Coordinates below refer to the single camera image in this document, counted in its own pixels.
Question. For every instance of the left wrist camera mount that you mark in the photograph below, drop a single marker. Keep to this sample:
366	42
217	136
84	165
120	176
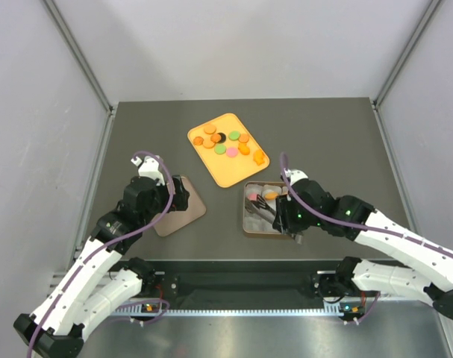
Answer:
149	167

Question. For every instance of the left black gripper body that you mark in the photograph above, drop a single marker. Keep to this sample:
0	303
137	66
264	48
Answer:
161	201

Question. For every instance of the orange cookie right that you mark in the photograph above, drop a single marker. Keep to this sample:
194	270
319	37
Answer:
244	138

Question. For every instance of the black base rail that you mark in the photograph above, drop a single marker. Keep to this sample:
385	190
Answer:
236	284

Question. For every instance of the orange cookie centre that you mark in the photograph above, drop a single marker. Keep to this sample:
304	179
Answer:
211	141

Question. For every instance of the round orange biscuit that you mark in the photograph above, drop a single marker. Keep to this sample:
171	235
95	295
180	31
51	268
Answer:
271	195

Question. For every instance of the brown flower cookie left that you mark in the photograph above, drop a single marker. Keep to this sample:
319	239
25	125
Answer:
198	140

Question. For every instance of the orange plastic tray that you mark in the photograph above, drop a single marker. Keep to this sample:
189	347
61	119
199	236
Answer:
227	171

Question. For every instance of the gold cookie tin box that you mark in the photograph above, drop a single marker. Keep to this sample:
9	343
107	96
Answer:
250	221

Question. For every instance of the metal tongs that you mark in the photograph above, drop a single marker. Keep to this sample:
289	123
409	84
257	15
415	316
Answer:
263	210

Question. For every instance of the orange star cookie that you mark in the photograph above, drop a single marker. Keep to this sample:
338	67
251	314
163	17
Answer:
243	149

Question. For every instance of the green cookie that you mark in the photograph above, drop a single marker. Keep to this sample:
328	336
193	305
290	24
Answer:
220	149
234	135

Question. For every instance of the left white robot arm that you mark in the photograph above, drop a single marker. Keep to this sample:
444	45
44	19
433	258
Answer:
61	325

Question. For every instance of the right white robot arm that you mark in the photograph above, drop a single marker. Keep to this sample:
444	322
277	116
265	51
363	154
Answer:
426	273

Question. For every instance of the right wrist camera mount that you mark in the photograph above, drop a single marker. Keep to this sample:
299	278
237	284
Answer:
293	176

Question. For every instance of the orange round cookie top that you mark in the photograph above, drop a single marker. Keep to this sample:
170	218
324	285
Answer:
209	129

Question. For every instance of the white paper cup lower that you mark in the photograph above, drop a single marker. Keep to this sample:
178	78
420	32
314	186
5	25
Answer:
265	227

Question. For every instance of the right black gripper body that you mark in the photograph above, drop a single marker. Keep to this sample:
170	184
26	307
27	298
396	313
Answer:
292	218

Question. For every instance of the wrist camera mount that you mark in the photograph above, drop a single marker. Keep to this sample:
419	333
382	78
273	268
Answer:
149	167
293	176

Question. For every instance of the orange fish cookie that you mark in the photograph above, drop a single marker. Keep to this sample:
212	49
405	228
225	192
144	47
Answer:
259	157

